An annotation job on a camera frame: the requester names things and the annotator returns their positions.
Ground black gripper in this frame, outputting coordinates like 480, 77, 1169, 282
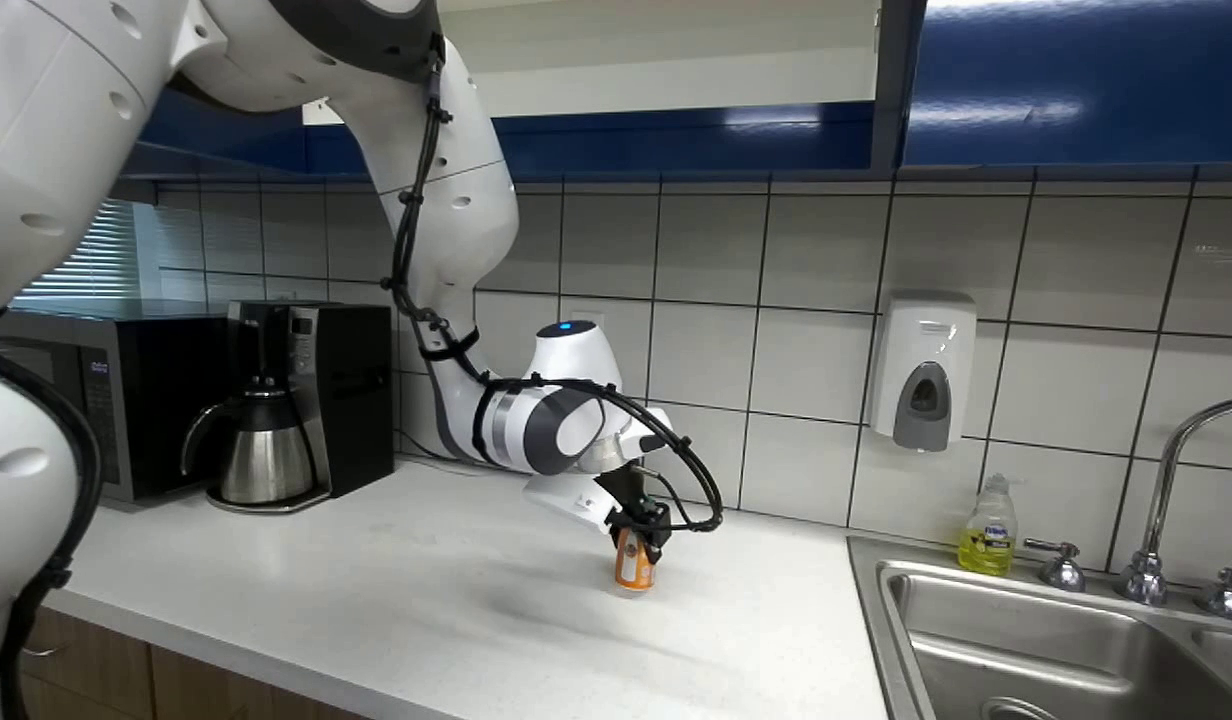
595, 462, 682, 568

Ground wooden base cabinet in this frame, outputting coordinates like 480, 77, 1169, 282
11, 605, 368, 720

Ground blue open cabinet door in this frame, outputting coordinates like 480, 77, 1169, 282
118, 81, 381, 184

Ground blue closed cabinet door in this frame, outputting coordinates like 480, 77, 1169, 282
900, 0, 1232, 172

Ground black coffee maker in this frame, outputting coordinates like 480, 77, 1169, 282
229, 301, 401, 513

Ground yellow dish soap bottle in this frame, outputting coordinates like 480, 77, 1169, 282
956, 472, 1021, 582

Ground steel coffee carafe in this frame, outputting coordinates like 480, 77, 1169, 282
178, 383, 324, 513

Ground stainless steel sink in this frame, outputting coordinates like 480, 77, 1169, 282
847, 531, 1232, 720

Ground chrome sink faucet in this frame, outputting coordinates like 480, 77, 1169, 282
1123, 394, 1232, 608

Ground black microwave oven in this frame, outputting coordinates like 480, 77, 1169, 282
0, 301, 240, 507

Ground window blinds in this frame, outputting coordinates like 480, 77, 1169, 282
11, 195, 161, 312

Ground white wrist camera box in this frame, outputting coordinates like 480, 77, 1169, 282
526, 472, 626, 540

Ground white wall soap dispenser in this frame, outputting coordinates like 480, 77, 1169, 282
870, 294, 980, 458

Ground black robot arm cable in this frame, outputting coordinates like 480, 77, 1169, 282
381, 37, 729, 538

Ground blue wall cabinet frame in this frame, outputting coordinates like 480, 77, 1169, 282
433, 0, 933, 184

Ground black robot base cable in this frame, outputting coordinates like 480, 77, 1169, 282
0, 340, 108, 720

